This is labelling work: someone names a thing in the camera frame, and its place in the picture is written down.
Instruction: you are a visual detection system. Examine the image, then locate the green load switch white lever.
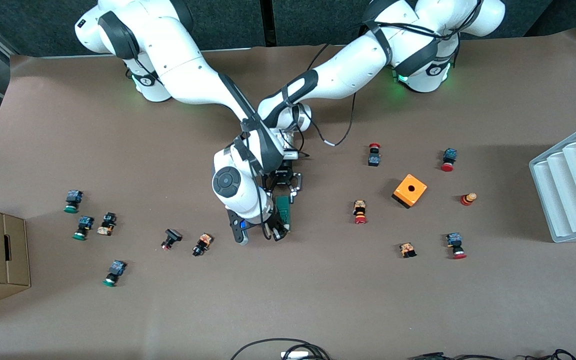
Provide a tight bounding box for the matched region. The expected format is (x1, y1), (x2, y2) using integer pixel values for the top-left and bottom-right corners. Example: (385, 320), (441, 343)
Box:
(274, 195), (293, 235)

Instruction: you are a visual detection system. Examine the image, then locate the black button orange block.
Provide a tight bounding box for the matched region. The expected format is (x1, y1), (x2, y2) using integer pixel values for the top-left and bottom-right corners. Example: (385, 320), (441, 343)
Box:
(192, 232), (214, 257)

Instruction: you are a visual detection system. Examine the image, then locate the black square button red base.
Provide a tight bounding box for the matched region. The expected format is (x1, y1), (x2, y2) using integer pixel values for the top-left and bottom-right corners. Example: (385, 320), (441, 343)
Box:
(161, 228), (184, 251)

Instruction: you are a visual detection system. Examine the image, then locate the green push button blue block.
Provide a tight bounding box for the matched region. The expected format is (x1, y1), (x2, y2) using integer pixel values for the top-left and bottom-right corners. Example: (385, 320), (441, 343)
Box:
(72, 216), (95, 241)
(102, 260), (128, 288)
(64, 190), (84, 214)

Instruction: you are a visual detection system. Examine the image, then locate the red button blue block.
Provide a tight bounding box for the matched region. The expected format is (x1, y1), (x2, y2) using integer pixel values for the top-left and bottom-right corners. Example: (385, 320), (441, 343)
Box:
(446, 232), (468, 260)
(440, 148), (458, 173)

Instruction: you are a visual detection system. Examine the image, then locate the grey ribbed plastic tray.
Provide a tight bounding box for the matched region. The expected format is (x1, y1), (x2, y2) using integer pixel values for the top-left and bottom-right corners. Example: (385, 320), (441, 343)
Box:
(529, 119), (576, 243)

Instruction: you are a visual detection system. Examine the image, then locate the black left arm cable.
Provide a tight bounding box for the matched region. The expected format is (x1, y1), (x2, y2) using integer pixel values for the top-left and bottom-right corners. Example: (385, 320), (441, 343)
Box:
(308, 90), (359, 147)

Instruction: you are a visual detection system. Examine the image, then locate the black looped floor cable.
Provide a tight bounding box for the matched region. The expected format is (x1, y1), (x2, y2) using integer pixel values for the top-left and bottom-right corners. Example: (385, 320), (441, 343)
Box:
(230, 338), (330, 360)

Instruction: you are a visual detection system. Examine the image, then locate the orange button enclosure box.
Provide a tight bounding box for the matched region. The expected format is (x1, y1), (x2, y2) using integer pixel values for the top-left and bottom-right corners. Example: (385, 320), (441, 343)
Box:
(392, 173), (428, 209)

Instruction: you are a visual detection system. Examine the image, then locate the black tan switch module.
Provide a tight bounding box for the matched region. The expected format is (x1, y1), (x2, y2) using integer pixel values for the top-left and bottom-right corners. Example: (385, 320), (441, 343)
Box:
(96, 212), (118, 236)

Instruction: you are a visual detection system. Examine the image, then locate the black thin cable bundle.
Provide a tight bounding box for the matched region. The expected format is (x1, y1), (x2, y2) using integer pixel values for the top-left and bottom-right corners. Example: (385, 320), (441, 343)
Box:
(409, 349), (576, 360)

